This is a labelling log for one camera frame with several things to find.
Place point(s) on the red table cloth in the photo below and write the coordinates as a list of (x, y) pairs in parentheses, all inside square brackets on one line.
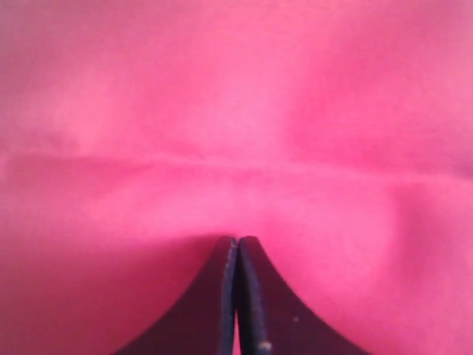
[(135, 132)]

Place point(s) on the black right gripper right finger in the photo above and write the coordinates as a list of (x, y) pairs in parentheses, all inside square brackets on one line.
[(271, 318)]

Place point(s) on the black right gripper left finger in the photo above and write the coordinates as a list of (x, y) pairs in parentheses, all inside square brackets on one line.
[(202, 320)]

